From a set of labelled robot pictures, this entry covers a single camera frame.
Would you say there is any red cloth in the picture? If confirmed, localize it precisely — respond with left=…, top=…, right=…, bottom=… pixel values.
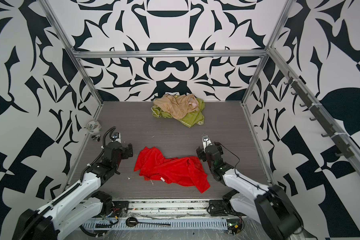
left=134, top=147, right=210, bottom=193

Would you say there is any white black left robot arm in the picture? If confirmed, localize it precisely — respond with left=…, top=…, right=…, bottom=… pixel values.
left=13, top=127, right=133, bottom=240

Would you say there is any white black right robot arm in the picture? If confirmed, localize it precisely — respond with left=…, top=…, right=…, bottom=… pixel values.
left=197, top=135, right=304, bottom=240

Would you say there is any green cloth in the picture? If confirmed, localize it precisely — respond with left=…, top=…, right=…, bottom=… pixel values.
left=151, top=98, right=205, bottom=128

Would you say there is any tan cloth with pink flower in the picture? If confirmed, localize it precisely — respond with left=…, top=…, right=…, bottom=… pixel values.
left=154, top=94, right=201, bottom=120

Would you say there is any black binder clip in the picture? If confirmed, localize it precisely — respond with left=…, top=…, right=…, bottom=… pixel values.
left=91, top=135, right=101, bottom=142

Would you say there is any clear tape roll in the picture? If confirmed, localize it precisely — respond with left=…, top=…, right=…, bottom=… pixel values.
left=85, top=120, right=102, bottom=135

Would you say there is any black round knob tool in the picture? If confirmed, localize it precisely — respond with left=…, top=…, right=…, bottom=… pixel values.
left=126, top=217, right=172, bottom=228

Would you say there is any white slotted cable duct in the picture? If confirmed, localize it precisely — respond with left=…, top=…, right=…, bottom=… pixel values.
left=83, top=218, right=243, bottom=231

